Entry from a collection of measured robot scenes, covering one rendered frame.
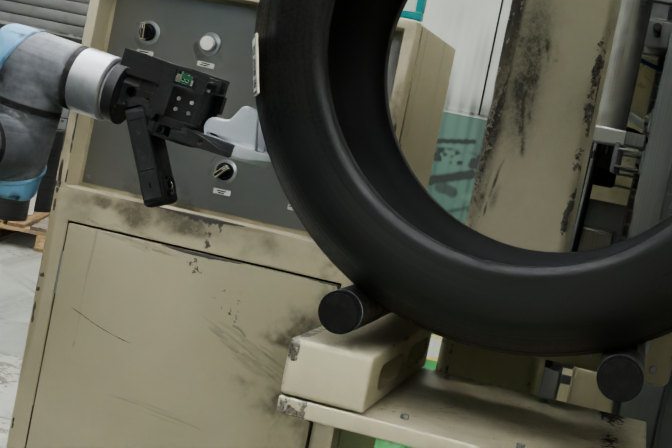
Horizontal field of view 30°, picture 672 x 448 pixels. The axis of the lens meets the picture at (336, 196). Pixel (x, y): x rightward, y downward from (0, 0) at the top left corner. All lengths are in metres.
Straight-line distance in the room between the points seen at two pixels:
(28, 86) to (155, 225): 0.66
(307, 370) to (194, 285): 0.79
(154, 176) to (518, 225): 0.47
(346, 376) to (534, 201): 0.44
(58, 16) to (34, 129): 9.66
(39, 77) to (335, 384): 0.49
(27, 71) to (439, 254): 0.53
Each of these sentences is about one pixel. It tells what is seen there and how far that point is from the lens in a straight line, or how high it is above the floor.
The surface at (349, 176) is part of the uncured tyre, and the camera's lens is 1.22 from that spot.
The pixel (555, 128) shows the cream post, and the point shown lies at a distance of 1.59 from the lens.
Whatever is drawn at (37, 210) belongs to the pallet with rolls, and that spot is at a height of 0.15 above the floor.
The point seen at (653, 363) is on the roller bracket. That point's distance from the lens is 1.57.
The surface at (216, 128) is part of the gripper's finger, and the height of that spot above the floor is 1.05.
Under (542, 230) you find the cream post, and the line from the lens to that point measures 1.59.
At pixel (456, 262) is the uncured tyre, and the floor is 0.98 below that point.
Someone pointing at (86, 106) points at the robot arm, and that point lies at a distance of 1.43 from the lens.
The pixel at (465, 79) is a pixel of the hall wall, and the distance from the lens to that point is 10.60.
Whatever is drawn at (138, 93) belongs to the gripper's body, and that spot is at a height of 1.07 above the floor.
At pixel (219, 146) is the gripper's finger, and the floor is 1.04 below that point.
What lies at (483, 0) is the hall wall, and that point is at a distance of 10.66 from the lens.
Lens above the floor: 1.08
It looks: 3 degrees down
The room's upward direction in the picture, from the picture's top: 11 degrees clockwise
